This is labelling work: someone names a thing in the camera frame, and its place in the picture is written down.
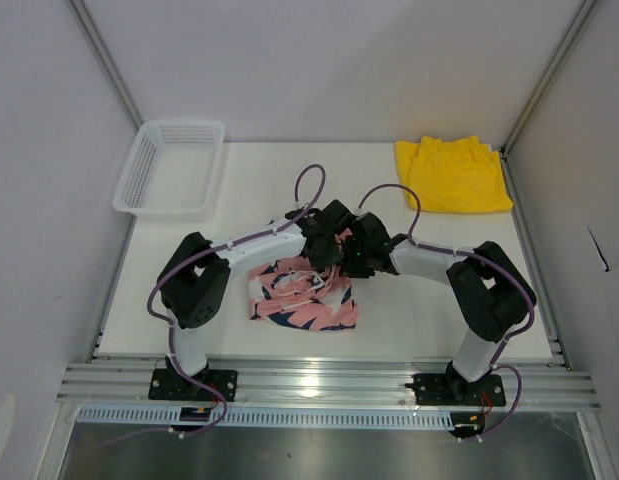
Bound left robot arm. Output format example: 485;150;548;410
150;200;357;400

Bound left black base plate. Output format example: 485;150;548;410
148;368;238;402

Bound aluminium mounting rail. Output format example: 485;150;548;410
56;357;601;412

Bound right corner frame post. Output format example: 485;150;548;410
499;0;603;154

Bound left corner frame post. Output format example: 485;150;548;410
65;0;144;130

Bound corner frame post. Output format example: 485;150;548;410
499;0;603;154
65;0;144;130

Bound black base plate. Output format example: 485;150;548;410
148;368;238;402
404;373;506;407

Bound slotted cable duct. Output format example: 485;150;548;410
76;405;454;431

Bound white tray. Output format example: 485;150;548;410
112;118;225;221

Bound right side table rail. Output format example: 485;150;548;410
498;147;573;372

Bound pink patterned shorts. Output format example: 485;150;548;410
248;256;359;332

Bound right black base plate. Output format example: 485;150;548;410
404;373;506;407

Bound yellow shorts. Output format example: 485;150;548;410
394;136;513;214

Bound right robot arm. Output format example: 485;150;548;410
341;213;537;404

